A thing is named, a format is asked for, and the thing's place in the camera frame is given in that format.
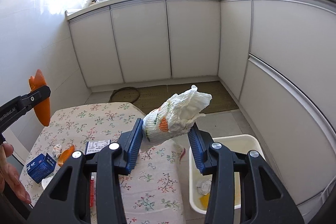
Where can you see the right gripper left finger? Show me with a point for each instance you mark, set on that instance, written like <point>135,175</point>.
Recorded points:
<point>67,197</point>

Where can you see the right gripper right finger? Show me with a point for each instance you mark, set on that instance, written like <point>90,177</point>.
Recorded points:
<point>263,197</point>

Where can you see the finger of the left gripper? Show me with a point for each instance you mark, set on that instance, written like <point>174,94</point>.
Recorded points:
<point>16,108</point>

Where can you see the orange plastic wrapper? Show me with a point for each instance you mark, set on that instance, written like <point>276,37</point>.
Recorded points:
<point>42,107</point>

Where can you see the blue cardboard box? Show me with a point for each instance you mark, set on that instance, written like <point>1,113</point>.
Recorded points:
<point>40,167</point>

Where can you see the orange peel scrap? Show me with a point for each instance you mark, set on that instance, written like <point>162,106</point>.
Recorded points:
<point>65,155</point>

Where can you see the small wrapper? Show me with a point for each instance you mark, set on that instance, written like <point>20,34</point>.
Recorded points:
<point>57,151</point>

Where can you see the white foam wrapper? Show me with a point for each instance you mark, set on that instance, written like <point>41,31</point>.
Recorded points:
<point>175,117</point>

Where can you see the white plastic trash bin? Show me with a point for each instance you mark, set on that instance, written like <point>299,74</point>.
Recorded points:
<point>238,143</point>

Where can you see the white kitchen cabinets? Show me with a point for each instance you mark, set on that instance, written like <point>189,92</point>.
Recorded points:
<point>276,57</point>

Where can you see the person's left hand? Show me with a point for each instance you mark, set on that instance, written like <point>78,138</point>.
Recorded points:
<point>10,175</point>

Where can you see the blue white flat box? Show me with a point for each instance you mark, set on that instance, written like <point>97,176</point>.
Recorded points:
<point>96,146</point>

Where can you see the crumpled paper in bin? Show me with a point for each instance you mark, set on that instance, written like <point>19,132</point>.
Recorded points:
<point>203,186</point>

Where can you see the floral tablecloth table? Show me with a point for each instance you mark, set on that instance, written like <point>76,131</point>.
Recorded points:
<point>151,193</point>

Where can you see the green woven floor mat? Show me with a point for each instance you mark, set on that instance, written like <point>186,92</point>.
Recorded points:
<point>152,97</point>

